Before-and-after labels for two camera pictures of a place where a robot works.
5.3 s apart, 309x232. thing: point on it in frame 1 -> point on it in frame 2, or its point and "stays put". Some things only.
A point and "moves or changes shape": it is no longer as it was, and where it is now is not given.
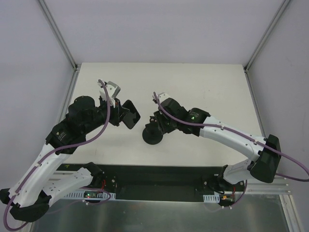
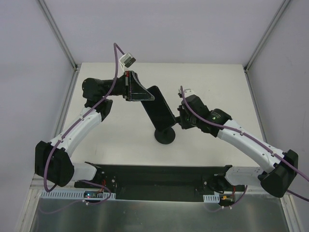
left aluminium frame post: x=59 y=36 stays put
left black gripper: x=118 y=114 -> x=128 y=86
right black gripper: x=157 y=122 -> x=183 y=118
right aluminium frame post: x=266 y=35 stays put
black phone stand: x=152 y=134 -> x=165 y=136
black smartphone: x=129 y=105 moves or changes shape
